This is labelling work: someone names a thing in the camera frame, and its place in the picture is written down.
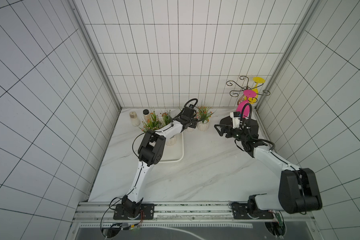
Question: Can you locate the magenta wine glass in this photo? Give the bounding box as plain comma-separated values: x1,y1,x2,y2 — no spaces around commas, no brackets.
236,90,257,118

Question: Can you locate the black cap spice bottle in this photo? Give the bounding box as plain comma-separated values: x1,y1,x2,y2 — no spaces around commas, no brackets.
143,109,152,122

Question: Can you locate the beige cap white bottle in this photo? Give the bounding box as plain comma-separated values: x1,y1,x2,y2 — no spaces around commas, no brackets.
129,111,140,127

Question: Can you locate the aluminium mounting rail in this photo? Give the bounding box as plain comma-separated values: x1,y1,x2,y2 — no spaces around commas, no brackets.
73,200,292,224

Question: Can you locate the black wire glass rack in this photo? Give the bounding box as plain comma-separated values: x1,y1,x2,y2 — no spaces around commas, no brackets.
219,75,271,132

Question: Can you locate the potted gypsophila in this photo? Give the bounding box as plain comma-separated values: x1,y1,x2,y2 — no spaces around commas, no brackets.
197,106,214,132
165,135,177,146
161,109,173,126
141,111,163,133

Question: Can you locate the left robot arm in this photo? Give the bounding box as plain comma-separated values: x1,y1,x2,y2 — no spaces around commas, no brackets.
117,103,198,219

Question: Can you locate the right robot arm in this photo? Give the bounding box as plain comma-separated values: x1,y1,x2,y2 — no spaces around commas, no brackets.
214,119,323,219

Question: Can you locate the yellow wine glass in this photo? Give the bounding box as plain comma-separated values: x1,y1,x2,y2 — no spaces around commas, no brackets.
248,77,265,104

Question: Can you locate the white storage tray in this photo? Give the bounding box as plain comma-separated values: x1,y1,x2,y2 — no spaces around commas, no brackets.
159,133,185,164

